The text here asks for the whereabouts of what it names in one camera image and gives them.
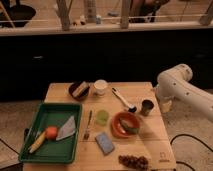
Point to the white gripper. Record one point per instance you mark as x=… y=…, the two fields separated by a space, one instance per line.
x=165 y=105

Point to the dark metal cup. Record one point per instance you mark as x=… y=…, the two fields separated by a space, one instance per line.
x=147 y=106

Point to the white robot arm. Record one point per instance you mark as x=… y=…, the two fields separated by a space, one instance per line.
x=174 y=83

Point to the orange bowl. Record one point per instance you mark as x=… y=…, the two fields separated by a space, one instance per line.
x=129 y=118

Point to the green vegetable in bowl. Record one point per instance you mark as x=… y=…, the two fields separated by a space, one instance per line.
x=128 y=129

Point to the bunch of dark grapes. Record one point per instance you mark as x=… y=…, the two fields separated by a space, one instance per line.
x=130 y=161

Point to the green plastic cup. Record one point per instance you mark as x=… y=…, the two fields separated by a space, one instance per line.
x=102 y=117

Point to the white paper cup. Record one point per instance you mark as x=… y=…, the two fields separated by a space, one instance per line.
x=100 y=86

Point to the blue sponge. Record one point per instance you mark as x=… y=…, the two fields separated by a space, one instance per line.
x=104 y=143

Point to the metal fork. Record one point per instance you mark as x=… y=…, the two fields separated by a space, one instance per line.
x=87 y=131

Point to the grey folded cloth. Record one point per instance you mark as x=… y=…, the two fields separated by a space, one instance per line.
x=68 y=129

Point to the green plastic tray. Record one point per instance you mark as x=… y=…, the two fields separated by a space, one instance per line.
x=52 y=151

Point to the orange fruit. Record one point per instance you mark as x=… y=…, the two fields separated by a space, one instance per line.
x=51 y=132

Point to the yellow corn cob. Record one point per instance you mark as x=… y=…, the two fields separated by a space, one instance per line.
x=38 y=142

